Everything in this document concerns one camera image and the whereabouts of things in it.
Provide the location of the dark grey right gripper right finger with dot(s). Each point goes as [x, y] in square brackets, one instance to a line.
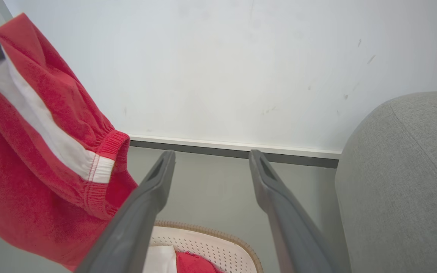
[290, 227]

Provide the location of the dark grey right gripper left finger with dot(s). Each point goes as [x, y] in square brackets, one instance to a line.
[135, 216]

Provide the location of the white cloth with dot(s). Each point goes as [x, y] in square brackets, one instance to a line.
[161, 259]

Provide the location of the red jersey white trim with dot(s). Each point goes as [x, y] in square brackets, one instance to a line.
[194, 264]

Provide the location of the red fleece garment white stripe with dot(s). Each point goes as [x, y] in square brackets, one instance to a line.
[32, 189]

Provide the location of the cream perforated laundry basket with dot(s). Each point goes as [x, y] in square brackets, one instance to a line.
[218, 246]

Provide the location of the white and black baseboard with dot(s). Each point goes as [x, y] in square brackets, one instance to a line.
[222, 147]

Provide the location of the grey fabric sofa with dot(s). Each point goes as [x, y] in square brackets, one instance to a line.
[400, 189]

